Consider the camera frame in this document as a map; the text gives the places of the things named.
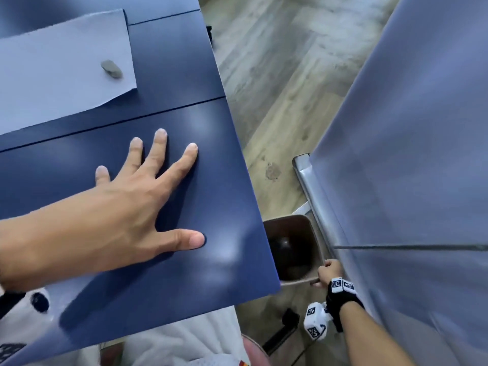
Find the person's left forearm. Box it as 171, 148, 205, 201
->
0, 215, 52, 295

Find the person's right forearm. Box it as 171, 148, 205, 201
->
337, 301, 417, 366

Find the person's right hand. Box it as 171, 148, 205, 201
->
316, 258, 367, 333

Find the person's left hand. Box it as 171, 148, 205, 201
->
49, 128, 207, 279

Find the large blue-grey fabric sheet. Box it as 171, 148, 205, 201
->
308, 0, 488, 366

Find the black chair base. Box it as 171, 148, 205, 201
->
262, 308, 300, 356

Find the silver metal frame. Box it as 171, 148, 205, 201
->
292, 153, 345, 265

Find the white marker cube wrist tracker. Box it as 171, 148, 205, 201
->
303, 302, 333, 342

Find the white wrist device with black dot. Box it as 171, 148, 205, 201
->
0, 287, 53, 364

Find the small blue-grey cloth piece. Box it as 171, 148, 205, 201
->
0, 8, 137, 136

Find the pink stool seat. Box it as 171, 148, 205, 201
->
241, 334, 270, 366

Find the brown plastic waste bin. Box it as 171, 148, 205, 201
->
262, 214, 328, 288

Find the white shirt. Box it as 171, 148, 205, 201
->
98, 306, 251, 366

